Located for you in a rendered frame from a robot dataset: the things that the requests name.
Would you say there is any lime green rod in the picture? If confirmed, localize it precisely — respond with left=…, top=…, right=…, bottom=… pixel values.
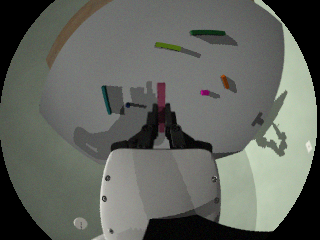
left=155, top=42, right=181, bottom=51

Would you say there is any turquoise rod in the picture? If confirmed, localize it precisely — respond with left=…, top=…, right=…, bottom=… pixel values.
left=101, top=85, right=112, bottom=115

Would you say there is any pink rod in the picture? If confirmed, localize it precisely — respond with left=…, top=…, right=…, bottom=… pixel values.
left=157, top=83, right=165, bottom=133

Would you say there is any orange rod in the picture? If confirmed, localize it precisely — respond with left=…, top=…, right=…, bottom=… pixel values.
left=221, top=74, right=229, bottom=89

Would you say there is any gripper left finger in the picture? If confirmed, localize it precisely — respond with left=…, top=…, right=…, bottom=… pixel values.
left=111, top=103, right=159, bottom=152

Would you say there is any short magenta block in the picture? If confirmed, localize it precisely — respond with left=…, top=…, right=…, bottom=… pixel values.
left=201, top=90, right=209, bottom=95

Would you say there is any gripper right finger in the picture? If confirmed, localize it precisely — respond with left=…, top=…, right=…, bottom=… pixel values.
left=165, top=103, right=212, bottom=153

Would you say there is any dark green rod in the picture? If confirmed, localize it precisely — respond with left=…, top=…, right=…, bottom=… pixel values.
left=190, top=30, right=226, bottom=35

